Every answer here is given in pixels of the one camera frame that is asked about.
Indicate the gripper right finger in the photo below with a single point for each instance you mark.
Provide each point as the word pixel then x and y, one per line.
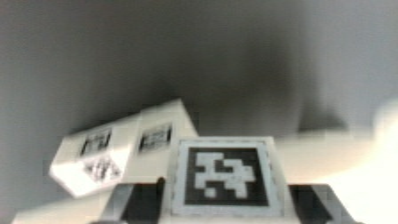
pixel 331 213

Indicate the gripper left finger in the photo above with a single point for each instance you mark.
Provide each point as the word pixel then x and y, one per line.
pixel 116 205

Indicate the white chair seat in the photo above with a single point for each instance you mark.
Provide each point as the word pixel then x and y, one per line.
pixel 118 152

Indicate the white tagged nut cube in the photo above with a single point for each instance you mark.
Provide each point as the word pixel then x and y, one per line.
pixel 226 184

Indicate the white chair back frame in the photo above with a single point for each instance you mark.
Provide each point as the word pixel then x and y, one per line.
pixel 344 159

